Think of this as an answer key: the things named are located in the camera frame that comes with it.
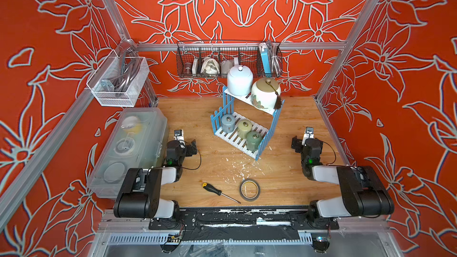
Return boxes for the blue white two-tier shelf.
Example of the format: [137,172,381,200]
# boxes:
[211,86,285,161]

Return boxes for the small blue-grey tea canister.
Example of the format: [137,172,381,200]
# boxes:
[221,114,236,133]

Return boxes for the small yellow-green tea canister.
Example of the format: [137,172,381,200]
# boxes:
[237,119,252,139]

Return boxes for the cream floral tea canister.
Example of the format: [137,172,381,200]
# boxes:
[251,77,282,111]

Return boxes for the white ceramic tea canister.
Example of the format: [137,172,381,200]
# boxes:
[227,65,253,96]

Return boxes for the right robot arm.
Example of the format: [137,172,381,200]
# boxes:
[291,136,395,220]

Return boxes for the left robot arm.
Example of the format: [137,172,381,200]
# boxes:
[113,140,198,221]

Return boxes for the small dark green tea canister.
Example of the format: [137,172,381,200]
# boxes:
[246,131,263,152]

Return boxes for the translucent plastic storage box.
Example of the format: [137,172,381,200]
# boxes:
[88,108,169,200]

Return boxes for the yellow black screwdriver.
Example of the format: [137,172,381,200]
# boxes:
[202,183,241,204]

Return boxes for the roll of brown tape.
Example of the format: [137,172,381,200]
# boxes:
[239,178,261,202]

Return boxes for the cream cloth item in basket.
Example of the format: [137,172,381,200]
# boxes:
[200,57,220,76]

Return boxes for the light blue box in basket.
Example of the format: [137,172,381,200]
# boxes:
[259,42,271,77]

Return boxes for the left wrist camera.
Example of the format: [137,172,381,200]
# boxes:
[174,130,184,141]

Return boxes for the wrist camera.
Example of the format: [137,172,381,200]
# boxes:
[303,127,314,141]
[174,130,184,141]

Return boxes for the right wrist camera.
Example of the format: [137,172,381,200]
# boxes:
[303,127,314,141]

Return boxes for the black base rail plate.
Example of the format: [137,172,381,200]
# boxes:
[148,205,339,242]

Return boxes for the clear plastic wall bin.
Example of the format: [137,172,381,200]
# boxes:
[86,51,149,107]

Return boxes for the black wire wall basket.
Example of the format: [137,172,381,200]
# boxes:
[176,40,283,79]

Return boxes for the grey hoses in bin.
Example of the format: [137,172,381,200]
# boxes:
[113,51,142,93]

